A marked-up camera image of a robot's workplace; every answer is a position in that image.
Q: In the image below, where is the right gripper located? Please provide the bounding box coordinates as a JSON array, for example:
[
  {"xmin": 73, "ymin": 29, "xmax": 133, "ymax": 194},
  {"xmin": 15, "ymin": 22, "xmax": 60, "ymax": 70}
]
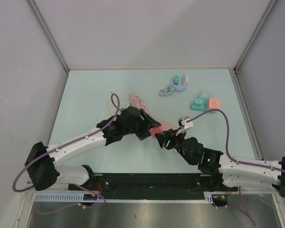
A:
[{"xmin": 154, "ymin": 127, "xmax": 194, "ymax": 165}]

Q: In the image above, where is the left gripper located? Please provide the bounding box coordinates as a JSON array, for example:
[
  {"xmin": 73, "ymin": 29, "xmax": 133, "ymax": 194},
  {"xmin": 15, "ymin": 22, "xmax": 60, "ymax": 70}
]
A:
[{"xmin": 123, "ymin": 109, "xmax": 160, "ymax": 140}]

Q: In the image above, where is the pink power strip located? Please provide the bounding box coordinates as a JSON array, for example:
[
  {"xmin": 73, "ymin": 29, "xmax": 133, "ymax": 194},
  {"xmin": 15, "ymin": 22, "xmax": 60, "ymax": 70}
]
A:
[{"xmin": 160, "ymin": 120, "xmax": 176, "ymax": 131}]

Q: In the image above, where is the blue round power strip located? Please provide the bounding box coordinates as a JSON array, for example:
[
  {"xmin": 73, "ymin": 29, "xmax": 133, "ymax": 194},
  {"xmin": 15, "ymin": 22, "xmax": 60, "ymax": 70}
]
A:
[{"xmin": 158, "ymin": 80, "xmax": 188, "ymax": 96}]

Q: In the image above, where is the teal triangular power strip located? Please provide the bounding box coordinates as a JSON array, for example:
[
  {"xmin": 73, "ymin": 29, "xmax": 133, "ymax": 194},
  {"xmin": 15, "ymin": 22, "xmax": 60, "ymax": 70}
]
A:
[{"xmin": 190, "ymin": 92, "xmax": 209, "ymax": 112}]

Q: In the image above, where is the light teal charger plug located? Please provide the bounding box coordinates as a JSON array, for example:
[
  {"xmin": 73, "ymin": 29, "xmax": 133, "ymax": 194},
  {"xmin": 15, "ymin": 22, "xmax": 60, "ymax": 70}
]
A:
[{"xmin": 194, "ymin": 98, "xmax": 204, "ymax": 106}]

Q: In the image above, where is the pink cube socket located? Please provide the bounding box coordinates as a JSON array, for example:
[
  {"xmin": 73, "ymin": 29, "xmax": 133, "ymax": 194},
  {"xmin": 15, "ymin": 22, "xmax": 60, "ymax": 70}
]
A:
[{"xmin": 208, "ymin": 98, "xmax": 221, "ymax": 110}]

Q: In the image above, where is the white square adapter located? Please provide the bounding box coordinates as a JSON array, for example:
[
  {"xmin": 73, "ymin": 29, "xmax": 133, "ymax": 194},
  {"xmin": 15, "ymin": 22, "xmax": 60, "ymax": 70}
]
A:
[{"xmin": 181, "ymin": 74, "xmax": 189, "ymax": 87}]

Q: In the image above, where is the pink square adapter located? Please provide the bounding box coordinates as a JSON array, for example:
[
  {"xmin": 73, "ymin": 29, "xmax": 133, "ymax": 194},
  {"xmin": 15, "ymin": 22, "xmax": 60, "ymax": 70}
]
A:
[{"xmin": 150, "ymin": 126, "xmax": 164, "ymax": 139}]

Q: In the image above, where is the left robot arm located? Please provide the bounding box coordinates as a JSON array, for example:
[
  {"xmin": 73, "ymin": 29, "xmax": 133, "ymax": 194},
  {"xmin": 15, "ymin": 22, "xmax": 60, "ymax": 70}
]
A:
[{"xmin": 25, "ymin": 106, "xmax": 161, "ymax": 191}]

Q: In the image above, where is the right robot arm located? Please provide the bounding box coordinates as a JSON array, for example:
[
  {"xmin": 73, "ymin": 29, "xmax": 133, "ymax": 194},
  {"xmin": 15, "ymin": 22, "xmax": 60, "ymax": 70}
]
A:
[{"xmin": 155, "ymin": 129, "xmax": 285, "ymax": 198}]

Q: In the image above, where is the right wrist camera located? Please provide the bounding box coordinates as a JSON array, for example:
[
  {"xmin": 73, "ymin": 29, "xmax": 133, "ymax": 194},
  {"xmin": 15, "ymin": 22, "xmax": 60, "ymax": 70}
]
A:
[{"xmin": 176, "ymin": 116, "xmax": 193, "ymax": 135}]

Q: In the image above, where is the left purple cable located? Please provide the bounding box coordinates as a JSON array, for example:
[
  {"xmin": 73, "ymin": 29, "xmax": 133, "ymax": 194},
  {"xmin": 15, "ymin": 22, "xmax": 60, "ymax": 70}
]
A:
[{"xmin": 12, "ymin": 93, "xmax": 121, "ymax": 216}]

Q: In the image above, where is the purple cable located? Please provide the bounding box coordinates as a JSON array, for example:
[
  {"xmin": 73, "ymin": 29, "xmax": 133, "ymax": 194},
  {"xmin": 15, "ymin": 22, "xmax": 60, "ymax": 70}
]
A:
[
  {"xmin": 184, "ymin": 110, "xmax": 285, "ymax": 225},
  {"xmin": 12, "ymin": 93, "xmax": 121, "ymax": 216}
]

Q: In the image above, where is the yellow usb cable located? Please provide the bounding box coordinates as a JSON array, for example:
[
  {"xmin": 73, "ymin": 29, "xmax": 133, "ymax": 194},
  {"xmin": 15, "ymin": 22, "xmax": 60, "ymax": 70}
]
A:
[{"xmin": 104, "ymin": 95, "xmax": 129, "ymax": 119}]

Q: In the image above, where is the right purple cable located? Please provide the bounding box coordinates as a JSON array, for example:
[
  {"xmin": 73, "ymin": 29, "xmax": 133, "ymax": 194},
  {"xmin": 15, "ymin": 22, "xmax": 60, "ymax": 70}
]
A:
[{"xmin": 184, "ymin": 110, "xmax": 285, "ymax": 225}]

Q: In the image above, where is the grey cable duct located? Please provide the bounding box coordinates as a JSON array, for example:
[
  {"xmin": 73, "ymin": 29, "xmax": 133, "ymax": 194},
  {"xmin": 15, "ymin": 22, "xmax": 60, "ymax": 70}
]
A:
[{"xmin": 34, "ymin": 192, "xmax": 219, "ymax": 204}]

